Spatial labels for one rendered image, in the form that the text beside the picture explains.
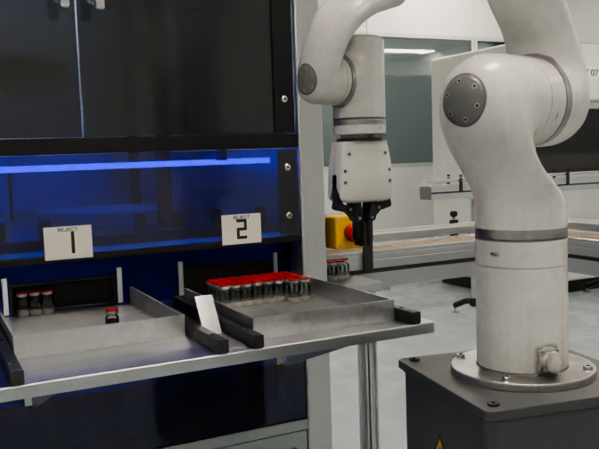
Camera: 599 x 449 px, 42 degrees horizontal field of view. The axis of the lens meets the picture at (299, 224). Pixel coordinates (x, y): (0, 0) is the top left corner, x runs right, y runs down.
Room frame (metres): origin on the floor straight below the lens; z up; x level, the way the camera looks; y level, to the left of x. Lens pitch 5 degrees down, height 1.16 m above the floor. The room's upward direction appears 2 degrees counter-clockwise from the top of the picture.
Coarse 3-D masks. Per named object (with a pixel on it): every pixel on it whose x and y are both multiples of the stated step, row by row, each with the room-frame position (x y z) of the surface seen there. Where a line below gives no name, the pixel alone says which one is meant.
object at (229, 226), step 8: (224, 216) 1.53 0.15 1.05; (232, 216) 1.54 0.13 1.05; (240, 216) 1.55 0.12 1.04; (248, 216) 1.55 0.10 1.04; (256, 216) 1.56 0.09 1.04; (224, 224) 1.53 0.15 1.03; (232, 224) 1.54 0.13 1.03; (240, 224) 1.54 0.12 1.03; (248, 224) 1.55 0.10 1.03; (256, 224) 1.56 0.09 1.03; (224, 232) 1.53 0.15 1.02; (232, 232) 1.54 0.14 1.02; (240, 232) 1.54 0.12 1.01; (248, 232) 1.55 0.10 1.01; (256, 232) 1.56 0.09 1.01; (224, 240) 1.53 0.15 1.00; (232, 240) 1.54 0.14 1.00; (240, 240) 1.54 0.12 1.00; (248, 240) 1.55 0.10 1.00; (256, 240) 1.56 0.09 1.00
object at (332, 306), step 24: (312, 288) 1.55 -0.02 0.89; (336, 288) 1.46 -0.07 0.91; (240, 312) 1.23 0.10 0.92; (264, 312) 1.38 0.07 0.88; (288, 312) 1.37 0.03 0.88; (312, 312) 1.22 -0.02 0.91; (336, 312) 1.24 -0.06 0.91; (360, 312) 1.26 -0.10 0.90; (384, 312) 1.28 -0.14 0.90; (264, 336) 1.18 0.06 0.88
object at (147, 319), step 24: (0, 312) 1.30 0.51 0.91; (72, 312) 1.44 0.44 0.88; (96, 312) 1.44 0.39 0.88; (120, 312) 1.43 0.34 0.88; (144, 312) 1.42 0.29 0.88; (168, 312) 1.28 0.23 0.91; (24, 336) 1.11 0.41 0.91; (48, 336) 1.13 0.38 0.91; (72, 336) 1.14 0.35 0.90; (96, 336) 1.16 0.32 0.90; (120, 336) 1.17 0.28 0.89; (144, 336) 1.19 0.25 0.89; (168, 336) 1.21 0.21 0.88
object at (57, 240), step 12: (48, 228) 1.38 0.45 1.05; (60, 228) 1.39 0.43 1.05; (72, 228) 1.40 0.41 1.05; (84, 228) 1.41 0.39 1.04; (48, 240) 1.38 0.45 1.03; (60, 240) 1.39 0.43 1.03; (84, 240) 1.41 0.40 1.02; (48, 252) 1.38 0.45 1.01; (60, 252) 1.39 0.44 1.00; (84, 252) 1.41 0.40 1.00
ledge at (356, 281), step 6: (354, 276) 1.77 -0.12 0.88; (360, 276) 1.76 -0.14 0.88; (336, 282) 1.69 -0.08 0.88; (342, 282) 1.69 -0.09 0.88; (348, 282) 1.68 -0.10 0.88; (354, 282) 1.68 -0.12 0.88; (360, 282) 1.68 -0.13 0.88; (366, 282) 1.68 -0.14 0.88; (372, 282) 1.68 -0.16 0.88; (378, 282) 1.69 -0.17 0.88; (354, 288) 1.66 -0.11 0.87; (360, 288) 1.67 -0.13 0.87; (366, 288) 1.68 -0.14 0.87; (372, 288) 1.68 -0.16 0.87; (378, 288) 1.69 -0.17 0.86
